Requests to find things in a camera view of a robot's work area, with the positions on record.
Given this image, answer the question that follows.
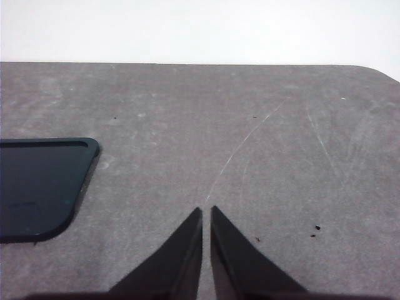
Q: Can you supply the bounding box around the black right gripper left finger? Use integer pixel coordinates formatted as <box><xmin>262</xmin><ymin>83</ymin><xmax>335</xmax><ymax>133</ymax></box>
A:
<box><xmin>107</xmin><ymin>206</ymin><xmax>204</xmax><ymax>294</ymax></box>

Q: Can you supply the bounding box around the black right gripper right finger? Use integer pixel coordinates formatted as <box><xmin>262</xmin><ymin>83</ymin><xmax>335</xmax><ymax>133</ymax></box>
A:
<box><xmin>209</xmin><ymin>205</ymin><xmax>309</xmax><ymax>294</ymax></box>

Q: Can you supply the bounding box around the dark rectangular tray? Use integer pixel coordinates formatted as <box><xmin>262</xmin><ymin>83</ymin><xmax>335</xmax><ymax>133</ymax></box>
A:
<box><xmin>0</xmin><ymin>137</ymin><xmax>101</xmax><ymax>244</ymax></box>

